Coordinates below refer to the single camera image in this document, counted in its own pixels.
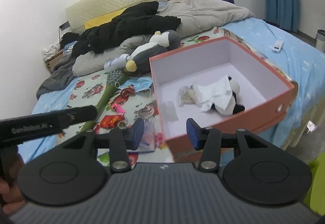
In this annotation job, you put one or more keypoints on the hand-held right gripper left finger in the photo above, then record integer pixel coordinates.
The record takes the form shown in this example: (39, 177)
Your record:
(138, 133)

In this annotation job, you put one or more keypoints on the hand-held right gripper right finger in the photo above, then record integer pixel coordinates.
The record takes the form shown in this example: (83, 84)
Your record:
(193, 135)

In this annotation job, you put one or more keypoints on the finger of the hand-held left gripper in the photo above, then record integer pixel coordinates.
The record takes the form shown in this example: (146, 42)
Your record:
(81, 114)

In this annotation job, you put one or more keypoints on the blue plastic wrapper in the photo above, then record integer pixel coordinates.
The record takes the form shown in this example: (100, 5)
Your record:
(148, 135)

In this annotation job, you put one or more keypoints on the shiny red wrapper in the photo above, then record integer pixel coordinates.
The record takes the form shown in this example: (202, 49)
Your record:
(111, 121)

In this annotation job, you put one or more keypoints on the clear plastic bag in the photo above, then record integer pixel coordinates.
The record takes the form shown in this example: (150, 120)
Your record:
(188, 94)

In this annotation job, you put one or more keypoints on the dark red floral wrapper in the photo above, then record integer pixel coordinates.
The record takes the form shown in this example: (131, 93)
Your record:
(127, 91)

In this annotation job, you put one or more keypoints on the white tissue paper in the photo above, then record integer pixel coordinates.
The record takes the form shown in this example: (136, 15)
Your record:
(215, 91)

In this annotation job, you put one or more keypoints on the small panda plush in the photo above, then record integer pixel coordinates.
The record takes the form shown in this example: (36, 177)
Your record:
(233, 107)

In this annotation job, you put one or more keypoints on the blue face mask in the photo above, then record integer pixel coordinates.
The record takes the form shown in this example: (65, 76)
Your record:
(139, 83)

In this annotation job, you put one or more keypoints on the orange cardboard box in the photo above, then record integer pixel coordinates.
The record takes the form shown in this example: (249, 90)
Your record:
(228, 61)

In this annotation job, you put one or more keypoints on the person's left hand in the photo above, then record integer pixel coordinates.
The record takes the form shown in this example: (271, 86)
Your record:
(10, 196)

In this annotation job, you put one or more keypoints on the fruit print mat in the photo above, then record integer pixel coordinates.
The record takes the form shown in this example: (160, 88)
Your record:
(88, 102)

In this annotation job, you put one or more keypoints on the green massage hammer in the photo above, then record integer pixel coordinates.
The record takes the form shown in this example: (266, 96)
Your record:
(106, 93)

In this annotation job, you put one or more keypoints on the dark grey blanket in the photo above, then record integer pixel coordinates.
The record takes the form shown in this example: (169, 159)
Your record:
(58, 74)

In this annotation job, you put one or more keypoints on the white spray bottle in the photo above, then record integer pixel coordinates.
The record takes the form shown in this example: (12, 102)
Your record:
(115, 63)

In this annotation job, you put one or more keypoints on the white crumpled clothing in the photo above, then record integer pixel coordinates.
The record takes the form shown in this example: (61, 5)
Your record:
(50, 48)

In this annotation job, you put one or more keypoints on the black cloth pile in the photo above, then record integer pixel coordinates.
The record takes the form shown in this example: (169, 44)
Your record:
(68, 38)

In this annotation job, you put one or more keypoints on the grey white penguin plush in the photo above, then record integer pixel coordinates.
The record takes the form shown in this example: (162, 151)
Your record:
(152, 52)

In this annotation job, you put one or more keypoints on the black jacket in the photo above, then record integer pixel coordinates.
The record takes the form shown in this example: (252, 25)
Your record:
(121, 28)

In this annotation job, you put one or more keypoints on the yellow pillow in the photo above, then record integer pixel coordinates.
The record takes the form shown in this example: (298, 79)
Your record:
(101, 19)

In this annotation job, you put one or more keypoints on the grey duvet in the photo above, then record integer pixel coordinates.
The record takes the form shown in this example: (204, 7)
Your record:
(208, 13)

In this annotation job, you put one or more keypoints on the white remote control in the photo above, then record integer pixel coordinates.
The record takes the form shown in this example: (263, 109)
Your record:
(277, 45)

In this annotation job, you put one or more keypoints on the light blue bed sheet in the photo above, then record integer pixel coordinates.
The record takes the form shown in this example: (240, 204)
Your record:
(304, 66)

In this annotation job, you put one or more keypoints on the lime green plastic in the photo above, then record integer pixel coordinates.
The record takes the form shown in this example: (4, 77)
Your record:
(316, 183)

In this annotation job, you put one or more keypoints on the metal trash bin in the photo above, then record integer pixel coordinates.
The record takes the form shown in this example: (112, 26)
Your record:
(321, 41)

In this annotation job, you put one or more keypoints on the dark wall socket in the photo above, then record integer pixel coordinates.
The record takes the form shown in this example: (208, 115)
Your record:
(64, 25)

